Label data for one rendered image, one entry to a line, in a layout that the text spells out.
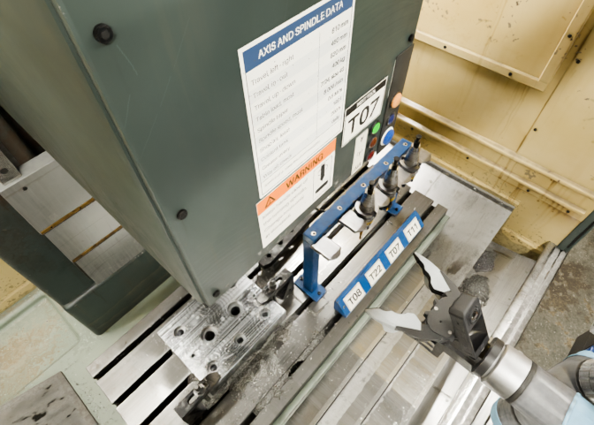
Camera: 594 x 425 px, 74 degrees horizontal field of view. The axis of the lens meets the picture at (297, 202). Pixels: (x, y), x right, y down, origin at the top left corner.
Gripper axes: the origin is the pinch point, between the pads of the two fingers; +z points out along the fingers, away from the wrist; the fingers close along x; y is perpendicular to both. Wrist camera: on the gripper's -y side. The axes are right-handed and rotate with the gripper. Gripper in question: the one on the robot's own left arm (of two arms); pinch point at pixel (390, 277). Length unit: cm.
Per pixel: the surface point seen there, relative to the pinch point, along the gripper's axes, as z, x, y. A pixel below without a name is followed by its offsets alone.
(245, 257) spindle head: 13.7, -19.6, -16.8
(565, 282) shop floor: -53, 140, 145
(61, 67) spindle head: 17, -28, -49
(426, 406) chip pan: -23, 11, 79
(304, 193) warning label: 13.8, -7.5, -19.3
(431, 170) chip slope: 24, 83, 60
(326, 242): 21.3, 9.2, 23.4
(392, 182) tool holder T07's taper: 19.0, 34.4, 19.8
